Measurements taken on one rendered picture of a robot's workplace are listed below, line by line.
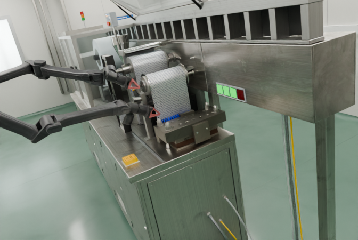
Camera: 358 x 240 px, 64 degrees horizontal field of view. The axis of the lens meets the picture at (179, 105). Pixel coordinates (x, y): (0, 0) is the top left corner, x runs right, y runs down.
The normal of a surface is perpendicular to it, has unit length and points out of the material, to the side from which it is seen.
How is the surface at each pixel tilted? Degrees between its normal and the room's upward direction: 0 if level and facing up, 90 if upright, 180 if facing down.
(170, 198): 90
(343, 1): 90
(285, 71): 90
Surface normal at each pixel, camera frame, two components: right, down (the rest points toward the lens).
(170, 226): 0.46, 0.20
